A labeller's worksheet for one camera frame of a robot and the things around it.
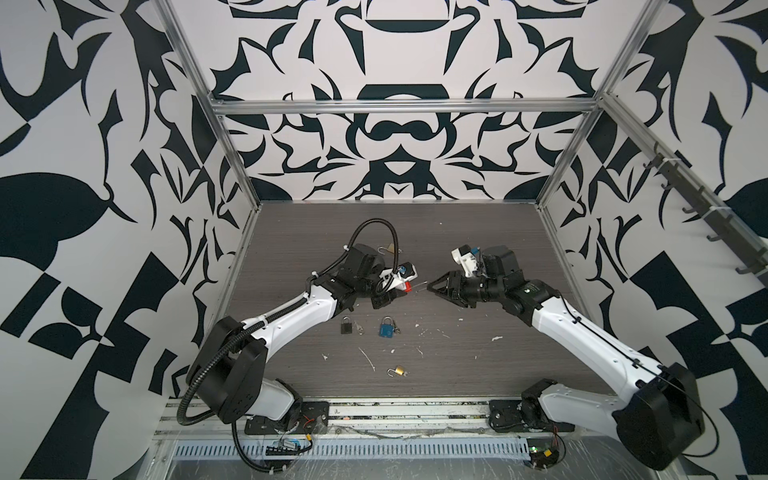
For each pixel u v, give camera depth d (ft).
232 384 1.38
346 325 2.92
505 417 2.43
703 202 1.96
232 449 2.30
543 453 2.33
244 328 1.48
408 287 2.65
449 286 2.28
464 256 2.43
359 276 2.13
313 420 2.40
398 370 2.66
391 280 2.25
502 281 1.98
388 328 2.91
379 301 2.44
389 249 3.47
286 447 2.37
